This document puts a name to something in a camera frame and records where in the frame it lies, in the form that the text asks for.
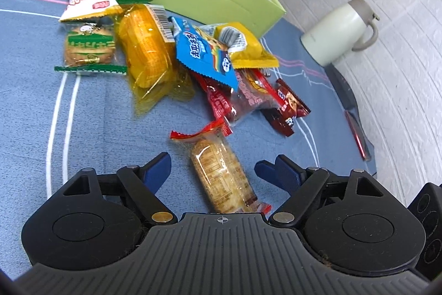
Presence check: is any red end cracker pack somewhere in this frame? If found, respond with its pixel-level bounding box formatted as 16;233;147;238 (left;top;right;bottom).
170;118;271;215

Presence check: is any dark red snack packet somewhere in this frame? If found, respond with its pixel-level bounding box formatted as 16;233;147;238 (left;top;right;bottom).
261;78;310;137

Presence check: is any red clear jerky packet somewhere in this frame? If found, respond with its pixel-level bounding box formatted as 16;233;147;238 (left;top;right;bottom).
191;69;285;136

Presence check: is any yellow snack packet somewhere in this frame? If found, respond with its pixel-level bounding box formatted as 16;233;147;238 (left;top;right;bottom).
214;22;279;69

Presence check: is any blue snack packet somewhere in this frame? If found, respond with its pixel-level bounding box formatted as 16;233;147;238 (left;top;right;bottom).
169;16;238;91

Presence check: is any orange transparent snack pack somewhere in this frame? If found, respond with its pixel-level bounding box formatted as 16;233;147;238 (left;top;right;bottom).
115;4;195;116

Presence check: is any green biscuit pack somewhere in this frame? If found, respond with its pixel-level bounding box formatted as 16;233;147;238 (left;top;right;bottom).
54;22;127;75

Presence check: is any white red triangular snack bag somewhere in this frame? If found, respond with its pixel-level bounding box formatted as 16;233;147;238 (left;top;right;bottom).
59;0;123;22

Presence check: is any smartphone in red case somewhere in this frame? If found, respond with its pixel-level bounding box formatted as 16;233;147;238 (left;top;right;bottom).
344;110;372;162

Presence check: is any black rectangular case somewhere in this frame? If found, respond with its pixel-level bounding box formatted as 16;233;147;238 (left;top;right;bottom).
324;64;359;117

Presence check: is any cream thermos jug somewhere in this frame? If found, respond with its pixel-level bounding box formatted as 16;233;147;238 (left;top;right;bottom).
300;0;380;67

